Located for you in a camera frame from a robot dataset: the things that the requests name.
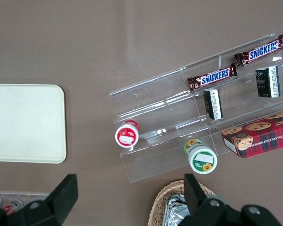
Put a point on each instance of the small black carton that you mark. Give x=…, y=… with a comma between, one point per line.
x=212, y=104
x=266, y=81

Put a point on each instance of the cream plastic tray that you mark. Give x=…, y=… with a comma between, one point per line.
x=26, y=122

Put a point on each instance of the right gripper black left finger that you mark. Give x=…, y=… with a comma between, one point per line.
x=61, y=200

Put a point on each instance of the red-lidded jar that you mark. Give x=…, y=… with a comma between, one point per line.
x=127, y=136

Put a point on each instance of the Snickers chocolate bar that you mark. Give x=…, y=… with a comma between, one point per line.
x=261, y=51
x=214, y=76

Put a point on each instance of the clear acrylic bottle rack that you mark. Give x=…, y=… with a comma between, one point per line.
x=26, y=195

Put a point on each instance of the green-lidded sunflower jar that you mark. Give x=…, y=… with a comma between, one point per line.
x=202, y=161

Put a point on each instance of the aluminium foil container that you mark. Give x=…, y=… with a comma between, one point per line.
x=175, y=212

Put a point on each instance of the light wicker basket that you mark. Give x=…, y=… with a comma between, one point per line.
x=159, y=207

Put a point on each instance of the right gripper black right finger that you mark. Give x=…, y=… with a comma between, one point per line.
x=198, y=202

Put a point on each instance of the red tartan cookie box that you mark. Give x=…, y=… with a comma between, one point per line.
x=261, y=136

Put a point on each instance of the clear acrylic stepped shelf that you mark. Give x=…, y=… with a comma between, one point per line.
x=160, y=103

